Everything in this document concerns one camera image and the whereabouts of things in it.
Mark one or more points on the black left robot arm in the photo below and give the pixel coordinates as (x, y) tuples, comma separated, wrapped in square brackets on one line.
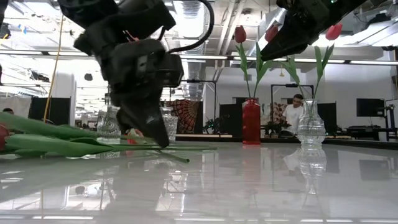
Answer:
[(93, 12)]

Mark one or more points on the small black round fixture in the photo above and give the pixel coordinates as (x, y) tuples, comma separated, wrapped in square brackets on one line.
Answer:
[(88, 76)]

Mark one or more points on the black station frame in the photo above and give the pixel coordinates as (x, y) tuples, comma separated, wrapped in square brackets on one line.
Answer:
[(292, 85), (199, 81)]

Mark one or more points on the black ceiling box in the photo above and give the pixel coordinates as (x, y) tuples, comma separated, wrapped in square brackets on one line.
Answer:
[(3, 30)]

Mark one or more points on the small black monitor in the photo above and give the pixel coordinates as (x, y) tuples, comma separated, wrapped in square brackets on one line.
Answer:
[(370, 107)]

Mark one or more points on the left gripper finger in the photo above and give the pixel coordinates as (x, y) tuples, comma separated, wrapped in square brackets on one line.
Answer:
[(122, 109), (149, 118)]

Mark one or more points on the red patterned tapestry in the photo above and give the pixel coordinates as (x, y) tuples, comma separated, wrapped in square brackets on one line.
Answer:
[(186, 115)]

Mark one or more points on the brown dotted cloth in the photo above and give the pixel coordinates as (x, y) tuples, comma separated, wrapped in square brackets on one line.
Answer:
[(278, 112)]

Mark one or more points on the long LED light bar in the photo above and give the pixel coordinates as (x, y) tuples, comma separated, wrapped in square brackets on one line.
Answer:
[(357, 62)]

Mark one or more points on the orange artificial tulip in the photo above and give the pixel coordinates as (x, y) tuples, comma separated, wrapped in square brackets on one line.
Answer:
[(136, 135)]

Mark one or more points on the clear diamond-cut glass vase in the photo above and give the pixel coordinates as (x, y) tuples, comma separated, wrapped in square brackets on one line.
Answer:
[(173, 124)]

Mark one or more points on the clear swirl-pattern glass vase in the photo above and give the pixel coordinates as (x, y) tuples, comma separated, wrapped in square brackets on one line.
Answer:
[(107, 124)]

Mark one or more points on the black work table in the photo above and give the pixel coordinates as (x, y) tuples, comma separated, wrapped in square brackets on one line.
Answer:
[(363, 129)]

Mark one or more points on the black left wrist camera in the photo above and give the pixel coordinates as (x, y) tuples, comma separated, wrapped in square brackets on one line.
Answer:
[(172, 71)]

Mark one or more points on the silver flexible duct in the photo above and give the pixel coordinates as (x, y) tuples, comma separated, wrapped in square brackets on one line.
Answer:
[(194, 74)]

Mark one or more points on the person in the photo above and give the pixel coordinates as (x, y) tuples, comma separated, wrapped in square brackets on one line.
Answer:
[(293, 115), (7, 110)]

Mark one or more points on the white curtain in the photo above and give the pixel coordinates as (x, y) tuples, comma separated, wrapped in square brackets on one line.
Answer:
[(15, 105)]

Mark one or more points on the black equipment stand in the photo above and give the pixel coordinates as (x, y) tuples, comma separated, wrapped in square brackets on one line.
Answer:
[(392, 118)]

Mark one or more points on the background black robot arm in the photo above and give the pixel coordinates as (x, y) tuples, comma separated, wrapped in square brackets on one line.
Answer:
[(214, 124)]

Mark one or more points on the round ceiling lamp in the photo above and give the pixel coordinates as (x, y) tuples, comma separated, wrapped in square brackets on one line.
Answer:
[(247, 14)]

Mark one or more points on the red glass vase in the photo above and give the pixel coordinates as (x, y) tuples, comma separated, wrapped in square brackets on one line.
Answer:
[(251, 124)]

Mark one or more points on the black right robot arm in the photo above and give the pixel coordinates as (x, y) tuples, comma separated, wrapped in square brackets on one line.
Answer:
[(345, 4)]

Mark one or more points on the clear narrow-neck glass vase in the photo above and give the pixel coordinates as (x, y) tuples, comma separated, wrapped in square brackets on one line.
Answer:
[(311, 130)]

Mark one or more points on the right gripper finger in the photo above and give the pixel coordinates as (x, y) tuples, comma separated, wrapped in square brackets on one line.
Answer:
[(289, 40)]

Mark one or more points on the black partition panel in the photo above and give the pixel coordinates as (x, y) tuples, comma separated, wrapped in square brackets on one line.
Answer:
[(59, 110)]

